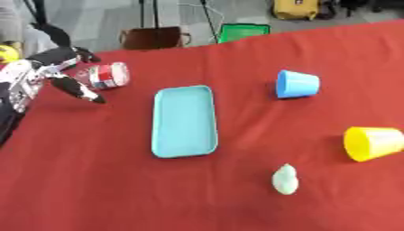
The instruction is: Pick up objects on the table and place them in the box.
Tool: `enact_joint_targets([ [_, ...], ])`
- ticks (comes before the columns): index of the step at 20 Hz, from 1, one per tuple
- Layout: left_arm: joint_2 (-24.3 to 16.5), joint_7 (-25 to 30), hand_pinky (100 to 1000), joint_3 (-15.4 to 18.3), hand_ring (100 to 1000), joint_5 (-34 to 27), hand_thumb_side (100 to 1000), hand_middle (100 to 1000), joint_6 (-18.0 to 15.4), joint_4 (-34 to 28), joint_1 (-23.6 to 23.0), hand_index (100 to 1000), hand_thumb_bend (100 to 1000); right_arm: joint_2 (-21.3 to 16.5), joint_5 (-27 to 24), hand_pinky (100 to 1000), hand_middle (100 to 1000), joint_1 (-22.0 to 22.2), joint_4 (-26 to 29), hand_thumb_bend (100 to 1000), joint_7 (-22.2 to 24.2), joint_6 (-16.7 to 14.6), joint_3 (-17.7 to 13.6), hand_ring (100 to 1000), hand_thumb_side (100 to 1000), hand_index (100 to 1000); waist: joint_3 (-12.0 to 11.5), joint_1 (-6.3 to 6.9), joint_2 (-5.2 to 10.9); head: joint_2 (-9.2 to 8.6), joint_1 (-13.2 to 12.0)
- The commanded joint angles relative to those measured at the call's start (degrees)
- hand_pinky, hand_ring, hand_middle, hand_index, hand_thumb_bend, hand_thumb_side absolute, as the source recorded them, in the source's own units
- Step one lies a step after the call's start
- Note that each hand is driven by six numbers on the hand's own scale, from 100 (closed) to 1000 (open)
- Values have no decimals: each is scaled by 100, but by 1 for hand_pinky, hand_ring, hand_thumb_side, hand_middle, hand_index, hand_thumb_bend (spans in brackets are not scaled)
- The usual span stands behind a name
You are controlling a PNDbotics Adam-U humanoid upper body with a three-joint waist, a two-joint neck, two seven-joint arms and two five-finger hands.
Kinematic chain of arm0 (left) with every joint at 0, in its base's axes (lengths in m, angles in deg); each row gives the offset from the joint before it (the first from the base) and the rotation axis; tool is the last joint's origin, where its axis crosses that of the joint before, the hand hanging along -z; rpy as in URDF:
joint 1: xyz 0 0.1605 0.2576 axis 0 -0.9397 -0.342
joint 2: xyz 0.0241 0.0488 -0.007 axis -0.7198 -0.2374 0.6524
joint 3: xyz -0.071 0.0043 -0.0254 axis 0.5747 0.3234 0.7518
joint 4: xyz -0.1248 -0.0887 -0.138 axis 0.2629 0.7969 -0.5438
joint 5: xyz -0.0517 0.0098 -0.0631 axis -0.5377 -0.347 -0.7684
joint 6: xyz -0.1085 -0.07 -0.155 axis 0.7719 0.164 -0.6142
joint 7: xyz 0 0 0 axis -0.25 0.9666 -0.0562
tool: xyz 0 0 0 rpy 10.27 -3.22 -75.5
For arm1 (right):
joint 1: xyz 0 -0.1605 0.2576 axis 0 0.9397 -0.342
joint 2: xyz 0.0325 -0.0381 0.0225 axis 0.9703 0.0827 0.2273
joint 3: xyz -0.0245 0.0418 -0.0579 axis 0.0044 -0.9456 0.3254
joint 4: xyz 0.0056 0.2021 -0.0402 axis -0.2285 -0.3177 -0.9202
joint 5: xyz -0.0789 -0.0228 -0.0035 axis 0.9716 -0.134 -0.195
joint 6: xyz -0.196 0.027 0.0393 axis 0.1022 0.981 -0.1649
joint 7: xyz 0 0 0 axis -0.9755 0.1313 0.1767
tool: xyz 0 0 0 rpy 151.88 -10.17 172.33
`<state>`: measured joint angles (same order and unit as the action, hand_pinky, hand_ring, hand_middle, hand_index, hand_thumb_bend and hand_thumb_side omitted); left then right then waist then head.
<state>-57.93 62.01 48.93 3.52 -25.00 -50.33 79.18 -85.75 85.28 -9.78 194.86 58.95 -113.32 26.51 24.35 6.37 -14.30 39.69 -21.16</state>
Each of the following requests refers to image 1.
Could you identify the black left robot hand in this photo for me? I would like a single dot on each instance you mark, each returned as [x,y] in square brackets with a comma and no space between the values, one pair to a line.
[57,56]

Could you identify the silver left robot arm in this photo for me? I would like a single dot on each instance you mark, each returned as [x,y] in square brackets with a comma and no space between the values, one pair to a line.
[19,80]

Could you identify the green box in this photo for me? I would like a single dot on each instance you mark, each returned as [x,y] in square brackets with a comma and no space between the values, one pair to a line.
[243,32]

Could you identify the yellow round object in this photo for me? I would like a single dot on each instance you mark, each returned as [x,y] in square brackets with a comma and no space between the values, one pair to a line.
[7,53]

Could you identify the red and white can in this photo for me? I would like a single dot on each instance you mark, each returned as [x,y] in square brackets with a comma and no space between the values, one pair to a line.
[108,75]

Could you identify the black tripod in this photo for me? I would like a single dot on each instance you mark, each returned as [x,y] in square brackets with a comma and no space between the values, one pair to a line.
[148,13]

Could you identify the light blue rectangular tray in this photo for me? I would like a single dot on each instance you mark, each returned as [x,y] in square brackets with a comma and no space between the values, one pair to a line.
[184,121]

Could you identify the blue plastic cup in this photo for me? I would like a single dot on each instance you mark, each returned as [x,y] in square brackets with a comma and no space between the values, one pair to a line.
[297,84]

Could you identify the yellow case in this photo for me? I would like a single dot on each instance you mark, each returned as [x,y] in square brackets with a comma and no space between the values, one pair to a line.
[295,9]

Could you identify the pale green soft toy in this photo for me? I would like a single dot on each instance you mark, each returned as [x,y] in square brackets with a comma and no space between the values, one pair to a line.
[285,180]

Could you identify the yellow plastic cup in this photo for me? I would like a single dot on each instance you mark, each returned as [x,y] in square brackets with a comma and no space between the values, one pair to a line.
[374,143]

